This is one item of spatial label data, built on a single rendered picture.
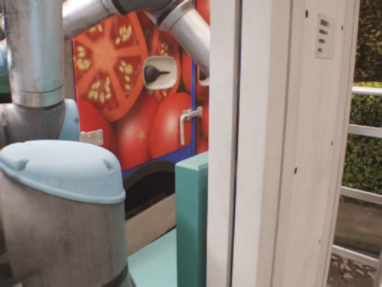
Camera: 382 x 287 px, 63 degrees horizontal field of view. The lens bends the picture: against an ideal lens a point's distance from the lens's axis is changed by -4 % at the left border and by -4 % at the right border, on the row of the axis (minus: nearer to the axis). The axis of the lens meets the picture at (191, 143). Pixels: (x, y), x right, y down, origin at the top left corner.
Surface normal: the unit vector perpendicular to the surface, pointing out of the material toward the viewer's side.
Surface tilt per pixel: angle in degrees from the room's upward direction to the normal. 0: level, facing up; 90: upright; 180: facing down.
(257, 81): 90
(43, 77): 111
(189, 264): 90
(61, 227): 86
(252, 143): 90
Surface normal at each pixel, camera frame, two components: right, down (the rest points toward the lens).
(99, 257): 0.72, 0.18
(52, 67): 0.78, 0.45
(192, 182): -0.61, 0.20
